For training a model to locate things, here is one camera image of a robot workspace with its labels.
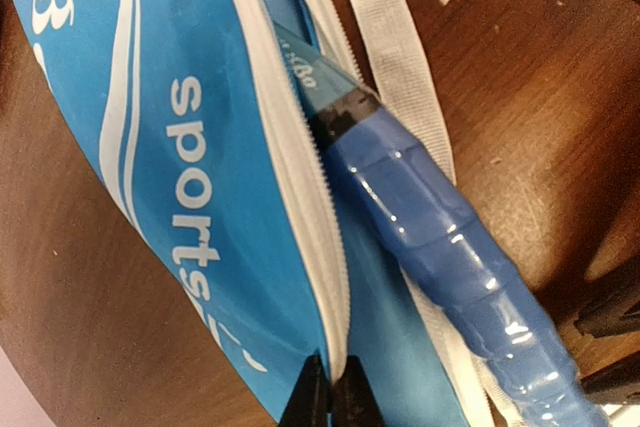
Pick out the blue racket bag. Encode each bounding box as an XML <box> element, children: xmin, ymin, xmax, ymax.
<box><xmin>12</xmin><ymin>0</ymin><xmax>493</xmax><ymax>426</ymax></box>

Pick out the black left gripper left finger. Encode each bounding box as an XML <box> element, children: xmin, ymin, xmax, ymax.
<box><xmin>278</xmin><ymin>354</ymin><xmax>330</xmax><ymax>427</ymax></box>

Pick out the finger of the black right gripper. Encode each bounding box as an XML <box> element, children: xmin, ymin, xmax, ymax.
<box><xmin>574</xmin><ymin>286</ymin><xmax>639</xmax><ymax>338</ymax></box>

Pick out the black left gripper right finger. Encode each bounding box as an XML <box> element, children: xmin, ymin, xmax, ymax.
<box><xmin>331</xmin><ymin>355</ymin><xmax>385</xmax><ymax>427</ymax></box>

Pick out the blue racket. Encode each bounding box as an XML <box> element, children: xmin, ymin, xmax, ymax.
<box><xmin>275</xmin><ymin>26</ymin><xmax>608</xmax><ymax>426</ymax></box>

